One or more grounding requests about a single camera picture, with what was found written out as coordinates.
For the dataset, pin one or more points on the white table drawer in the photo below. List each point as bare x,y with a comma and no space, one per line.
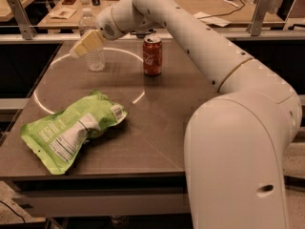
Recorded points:
109,202

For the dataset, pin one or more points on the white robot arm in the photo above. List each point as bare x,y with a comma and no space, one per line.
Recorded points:
234,143

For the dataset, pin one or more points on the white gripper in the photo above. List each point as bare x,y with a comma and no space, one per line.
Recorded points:
106,25

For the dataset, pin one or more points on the brown wallet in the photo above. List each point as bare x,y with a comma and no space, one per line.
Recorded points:
68,2

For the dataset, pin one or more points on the red cola can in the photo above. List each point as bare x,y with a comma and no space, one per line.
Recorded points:
152,55

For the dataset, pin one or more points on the green snack bag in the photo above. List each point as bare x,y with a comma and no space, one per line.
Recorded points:
57,138

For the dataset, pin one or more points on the white card packet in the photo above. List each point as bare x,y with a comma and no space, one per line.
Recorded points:
63,13

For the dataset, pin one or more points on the white paper sheet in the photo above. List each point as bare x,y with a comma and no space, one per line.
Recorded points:
211,20

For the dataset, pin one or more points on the clear plastic water bottle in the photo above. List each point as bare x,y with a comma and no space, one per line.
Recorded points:
95,59

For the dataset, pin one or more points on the left metal bracket post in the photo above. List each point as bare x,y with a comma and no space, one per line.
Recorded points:
24,24

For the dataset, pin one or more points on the right metal bracket post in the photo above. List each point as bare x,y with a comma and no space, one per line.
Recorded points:
254,28

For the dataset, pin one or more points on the middle metal bracket post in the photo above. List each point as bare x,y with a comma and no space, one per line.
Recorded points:
142,34

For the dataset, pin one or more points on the metal bracket post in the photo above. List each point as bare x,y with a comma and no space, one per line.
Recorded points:
142,34
254,28
24,24

